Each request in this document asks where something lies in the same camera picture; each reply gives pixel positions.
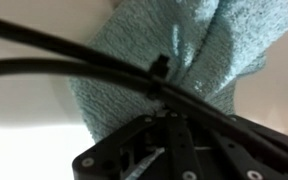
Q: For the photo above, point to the teal terry towel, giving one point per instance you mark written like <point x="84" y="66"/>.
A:
<point x="207" y="45"/>

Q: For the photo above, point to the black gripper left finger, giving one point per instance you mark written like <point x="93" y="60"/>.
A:
<point x="147" y="148"/>

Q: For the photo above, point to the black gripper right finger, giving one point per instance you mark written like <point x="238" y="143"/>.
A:
<point x="222" y="158"/>

